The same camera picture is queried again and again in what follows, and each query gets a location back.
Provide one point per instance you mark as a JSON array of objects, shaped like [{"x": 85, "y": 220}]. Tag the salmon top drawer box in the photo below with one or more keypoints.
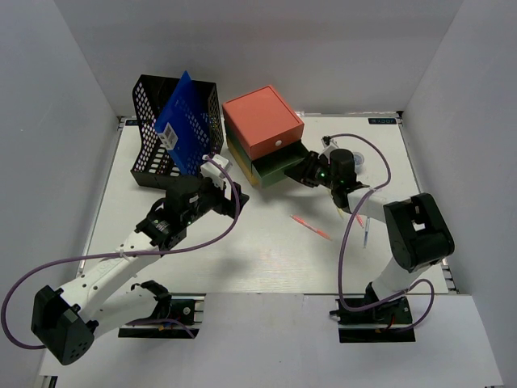
[{"x": 262, "y": 121}]

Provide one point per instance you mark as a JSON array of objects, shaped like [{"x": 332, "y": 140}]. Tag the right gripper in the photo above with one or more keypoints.
[{"x": 304, "y": 170}]

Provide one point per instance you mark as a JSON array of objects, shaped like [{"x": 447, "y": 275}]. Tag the black mesh file holder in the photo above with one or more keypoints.
[{"x": 154, "y": 167}]

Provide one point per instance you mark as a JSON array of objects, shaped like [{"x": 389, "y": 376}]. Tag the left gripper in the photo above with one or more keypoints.
[{"x": 229, "y": 207}]

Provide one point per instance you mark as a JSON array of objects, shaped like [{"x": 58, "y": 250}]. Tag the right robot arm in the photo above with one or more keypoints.
[{"x": 418, "y": 235}]

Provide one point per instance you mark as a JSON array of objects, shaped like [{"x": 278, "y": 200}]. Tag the green drawer box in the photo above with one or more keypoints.
[{"x": 270, "y": 168}]

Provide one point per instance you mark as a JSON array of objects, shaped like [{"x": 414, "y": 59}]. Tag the pink thin pen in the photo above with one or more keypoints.
[{"x": 360, "y": 221}]

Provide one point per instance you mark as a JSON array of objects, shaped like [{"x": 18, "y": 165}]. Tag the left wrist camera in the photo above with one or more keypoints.
[{"x": 213, "y": 168}]

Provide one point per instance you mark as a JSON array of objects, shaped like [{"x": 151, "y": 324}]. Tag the yellow bottom drawer box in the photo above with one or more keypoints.
[{"x": 243, "y": 161}]

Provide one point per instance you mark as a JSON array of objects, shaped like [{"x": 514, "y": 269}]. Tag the clear paperclip jar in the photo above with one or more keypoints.
[{"x": 358, "y": 162}]

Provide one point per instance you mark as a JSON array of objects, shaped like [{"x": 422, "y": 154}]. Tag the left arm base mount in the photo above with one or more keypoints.
[{"x": 179, "y": 318}]

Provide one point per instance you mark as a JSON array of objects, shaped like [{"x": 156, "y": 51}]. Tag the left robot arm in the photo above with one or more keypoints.
[{"x": 69, "y": 319}]

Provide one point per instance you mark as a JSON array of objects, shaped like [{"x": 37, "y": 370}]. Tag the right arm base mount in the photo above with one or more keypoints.
[{"x": 382, "y": 324}]

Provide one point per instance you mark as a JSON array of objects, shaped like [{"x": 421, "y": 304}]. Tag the blue thin pen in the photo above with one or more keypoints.
[{"x": 366, "y": 232}]

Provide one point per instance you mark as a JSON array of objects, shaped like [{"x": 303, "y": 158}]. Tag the orange thin pen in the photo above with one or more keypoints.
[{"x": 305, "y": 224}]

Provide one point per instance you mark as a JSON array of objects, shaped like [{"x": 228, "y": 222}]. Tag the blue plastic folder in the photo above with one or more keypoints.
[{"x": 182, "y": 128}]

